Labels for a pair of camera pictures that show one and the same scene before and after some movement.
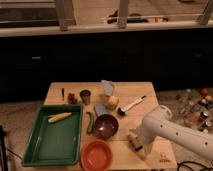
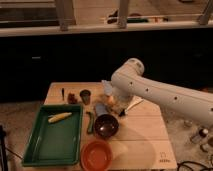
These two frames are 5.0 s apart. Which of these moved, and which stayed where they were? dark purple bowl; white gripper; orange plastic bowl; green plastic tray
Moved: white gripper
Stayed: orange plastic bowl; green plastic tray; dark purple bowl
